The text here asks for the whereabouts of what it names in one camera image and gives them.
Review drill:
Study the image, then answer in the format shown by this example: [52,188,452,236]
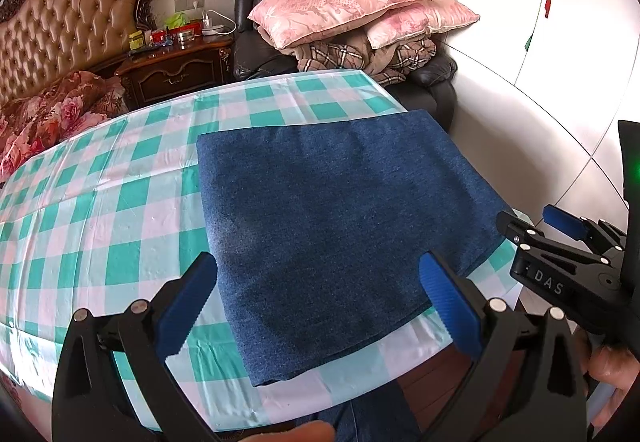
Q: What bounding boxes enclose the blue denim jeans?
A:
[196,110,506,387]

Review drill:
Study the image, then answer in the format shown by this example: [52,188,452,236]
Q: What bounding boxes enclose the right hand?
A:
[574,327,639,428]

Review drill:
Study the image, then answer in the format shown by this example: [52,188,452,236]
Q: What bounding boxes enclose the teal checkered tablecloth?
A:
[0,69,526,432]

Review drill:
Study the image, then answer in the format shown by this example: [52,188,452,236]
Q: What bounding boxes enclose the white wardrobe doors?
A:
[366,0,640,163]

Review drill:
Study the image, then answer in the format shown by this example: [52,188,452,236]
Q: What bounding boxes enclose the black leather armchair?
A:
[233,0,459,133]

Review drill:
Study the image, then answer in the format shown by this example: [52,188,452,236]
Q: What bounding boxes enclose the red floral bed blanket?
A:
[1,70,128,182]

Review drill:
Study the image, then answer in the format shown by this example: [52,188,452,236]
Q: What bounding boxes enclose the dark wooden nightstand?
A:
[115,36,234,109]

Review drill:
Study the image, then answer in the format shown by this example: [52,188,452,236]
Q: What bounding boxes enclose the plaid beige folded blanket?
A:
[282,29,437,86]

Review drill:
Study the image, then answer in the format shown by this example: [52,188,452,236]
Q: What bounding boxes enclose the clutter of nightstand items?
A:
[128,9,236,57]

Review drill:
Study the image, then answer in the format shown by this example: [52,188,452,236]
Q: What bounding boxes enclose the tufted brown leather headboard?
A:
[1,0,155,102]

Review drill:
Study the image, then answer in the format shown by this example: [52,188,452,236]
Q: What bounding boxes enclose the white wall socket plate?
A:
[174,0,205,12]

